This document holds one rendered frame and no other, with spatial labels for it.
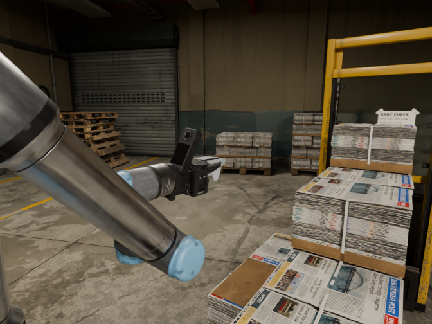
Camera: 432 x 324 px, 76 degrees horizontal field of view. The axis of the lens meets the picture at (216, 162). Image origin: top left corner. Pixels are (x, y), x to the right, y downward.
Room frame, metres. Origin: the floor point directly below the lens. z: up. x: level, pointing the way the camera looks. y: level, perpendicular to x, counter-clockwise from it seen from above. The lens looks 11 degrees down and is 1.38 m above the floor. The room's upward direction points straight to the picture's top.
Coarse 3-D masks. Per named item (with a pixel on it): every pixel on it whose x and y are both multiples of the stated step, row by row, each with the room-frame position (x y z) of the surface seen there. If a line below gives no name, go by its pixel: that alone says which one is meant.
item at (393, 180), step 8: (328, 168) 1.43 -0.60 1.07; (336, 168) 1.43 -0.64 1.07; (344, 168) 1.43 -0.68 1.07; (320, 176) 1.26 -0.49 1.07; (328, 176) 1.26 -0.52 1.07; (336, 176) 1.26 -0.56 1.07; (344, 176) 1.26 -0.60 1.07; (352, 176) 1.26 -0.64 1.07; (360, 176) 1.26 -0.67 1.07; (368, 176) 1.26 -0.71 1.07; (376, 176) 1.26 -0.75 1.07; (384, 176) 1.26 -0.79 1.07; (392, 176) 1.26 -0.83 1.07; (400, 176) 1.26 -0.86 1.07; (408, 176) 1.26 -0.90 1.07; (376, 184) 1.12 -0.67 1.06; (384, 184) 1.11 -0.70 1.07; (392, 184) 1.11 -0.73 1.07; (400, 184) 1.11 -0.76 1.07; (408, 184) 1.11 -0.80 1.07
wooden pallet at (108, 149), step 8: (96, 136) 6.15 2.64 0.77; (104, 136) 6.44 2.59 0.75; (112, 136) 6.79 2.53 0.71; (96, 144) 6.25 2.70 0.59; (104, 144) 6.54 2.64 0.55; (112, 144) 6.88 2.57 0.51; (120, 144) 7.19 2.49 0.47; (96, 152) 6.02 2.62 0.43; (104, 152) 6.20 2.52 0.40; (112, 152) 6.75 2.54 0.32; (120, 152) 7.06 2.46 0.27; (104, 160) 6.30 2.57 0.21; (112, 160) 6.58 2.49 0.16; (120, 160) 6.73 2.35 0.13; (128, 160) 7.08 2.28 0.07
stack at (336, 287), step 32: (288, 256) 0.96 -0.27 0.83; (320, 256) 0.96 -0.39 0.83; (288, 288) 0.77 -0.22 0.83; (320, 288) 0.77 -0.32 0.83; (352, 288) 0.77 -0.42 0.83; (384, 288) 0.77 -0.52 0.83; (256, 320) 0.64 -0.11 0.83; (288, 320) 0.64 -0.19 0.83; (320, 320) 0.64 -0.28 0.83; (352, 320) 0.65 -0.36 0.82; (384, 320) 0.64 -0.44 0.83
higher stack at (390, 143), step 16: (336, 128) 1.51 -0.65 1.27; (352, 128) 1.46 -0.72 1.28; (368, 128) 1.42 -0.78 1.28; (384, 128) 1.38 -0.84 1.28; (400, 128) 1.35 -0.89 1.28; (416, 128) 1.31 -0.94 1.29; (336, 144) 1.51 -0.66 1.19; (352, 144) 1.46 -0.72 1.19; (368, 144) 1.42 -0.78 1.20; (384, 144) 1.38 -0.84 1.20; (400, 144) 1.34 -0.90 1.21; (368, 160) 1.41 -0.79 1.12; (384, 160) 1.38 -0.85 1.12; (400, 160) 1.34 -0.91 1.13
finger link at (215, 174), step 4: (208, 160) 0.73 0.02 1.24; (212, 160) 0.74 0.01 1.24; (216, 160) 0.74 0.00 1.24; (220, 160) 0.75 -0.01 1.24; (220, 168) 0.76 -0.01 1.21; (208, 172) 0.71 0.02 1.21; (212, 172) 0.73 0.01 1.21; (216, 172) 0.74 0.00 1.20; (212, 176) 0.73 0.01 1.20; (216, 176) 0.74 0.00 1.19; (216, 180) 0.75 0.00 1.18
